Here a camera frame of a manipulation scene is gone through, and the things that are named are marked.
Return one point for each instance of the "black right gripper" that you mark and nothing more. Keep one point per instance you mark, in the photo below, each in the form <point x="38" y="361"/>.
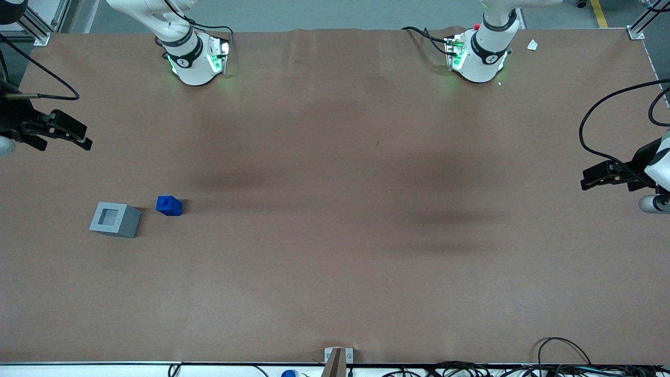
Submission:
<point x="11" y="118"/>

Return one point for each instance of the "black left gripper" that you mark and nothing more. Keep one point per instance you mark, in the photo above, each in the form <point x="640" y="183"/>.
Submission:
<point x="639" y="161"/>

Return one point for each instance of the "blue plastic part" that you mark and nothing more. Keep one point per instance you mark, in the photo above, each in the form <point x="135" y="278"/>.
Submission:
<point x="168" y="207"/>

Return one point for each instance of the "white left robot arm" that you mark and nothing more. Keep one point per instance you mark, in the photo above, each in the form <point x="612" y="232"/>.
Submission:
<point x="481" y="63"/>

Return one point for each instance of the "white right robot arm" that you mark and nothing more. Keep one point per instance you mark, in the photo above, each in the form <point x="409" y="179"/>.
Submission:
<point x="191" y="63"/>

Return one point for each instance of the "gray square base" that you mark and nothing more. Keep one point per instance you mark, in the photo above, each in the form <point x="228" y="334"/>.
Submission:
<point x="128" y="225"/>

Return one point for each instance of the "small white paper tag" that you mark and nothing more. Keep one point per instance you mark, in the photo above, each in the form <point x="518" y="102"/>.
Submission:
<point x="532" y="45"/>

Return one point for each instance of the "brown table cover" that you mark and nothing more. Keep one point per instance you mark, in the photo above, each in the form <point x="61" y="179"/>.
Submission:
<point x="335" y="209"/>

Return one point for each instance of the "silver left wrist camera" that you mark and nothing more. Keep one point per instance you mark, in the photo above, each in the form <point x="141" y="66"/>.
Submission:
<point x="654" y="204"/>

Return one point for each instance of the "aluminium frame profile with bracket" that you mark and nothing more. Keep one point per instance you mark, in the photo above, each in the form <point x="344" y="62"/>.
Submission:
<point x="636" y="32"/>
<point x="42" y="37"/>

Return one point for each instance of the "grey metal bracket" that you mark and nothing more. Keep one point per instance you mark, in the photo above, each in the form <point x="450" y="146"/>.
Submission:
<point x="349" y="356"/>

